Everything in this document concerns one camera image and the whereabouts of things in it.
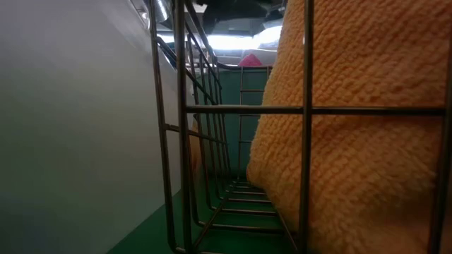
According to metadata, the pink microfiber towel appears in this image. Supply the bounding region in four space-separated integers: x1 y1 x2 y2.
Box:
238 53 264 68

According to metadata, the orange microfiber towel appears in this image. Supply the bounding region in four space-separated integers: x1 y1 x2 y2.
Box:
246 0 452 254

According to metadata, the small teal plastic bin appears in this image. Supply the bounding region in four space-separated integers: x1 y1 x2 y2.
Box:
192 66 275 177

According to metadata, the amber translucent plastic bin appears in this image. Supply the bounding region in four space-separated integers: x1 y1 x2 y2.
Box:
186 121 203 174

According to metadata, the large pale teal plastic bin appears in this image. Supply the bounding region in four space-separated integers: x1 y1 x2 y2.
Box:
0 0 188 254

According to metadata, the gold wire basket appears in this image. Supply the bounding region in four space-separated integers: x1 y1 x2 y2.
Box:
148 0 452 254

